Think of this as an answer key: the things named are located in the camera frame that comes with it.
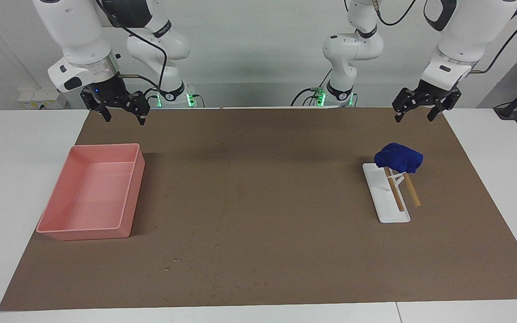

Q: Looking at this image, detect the blue towel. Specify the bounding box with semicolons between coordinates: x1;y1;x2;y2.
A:
374;143;424;175

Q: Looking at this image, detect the white power strip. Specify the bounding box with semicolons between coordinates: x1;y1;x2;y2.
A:
18;87;68;109

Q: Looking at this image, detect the pink plastic bin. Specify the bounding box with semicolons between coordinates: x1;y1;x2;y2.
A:
36;143;146;241

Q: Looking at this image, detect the white rack with wooden bars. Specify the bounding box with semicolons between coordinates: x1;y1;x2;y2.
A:
362;162;422;224

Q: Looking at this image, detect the brown table mat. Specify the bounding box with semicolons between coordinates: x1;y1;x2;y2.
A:
0;107;517;312

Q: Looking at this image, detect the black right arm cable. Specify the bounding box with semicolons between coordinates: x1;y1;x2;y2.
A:
95;0;169;97

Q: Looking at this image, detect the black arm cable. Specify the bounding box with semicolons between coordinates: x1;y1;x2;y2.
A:
95;0;169;97
373;0;517;74

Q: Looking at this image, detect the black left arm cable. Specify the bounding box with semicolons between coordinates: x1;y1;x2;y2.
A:
373;0;517;74

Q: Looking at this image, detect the black base cable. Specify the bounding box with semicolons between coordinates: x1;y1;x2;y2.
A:
291;67;333;107

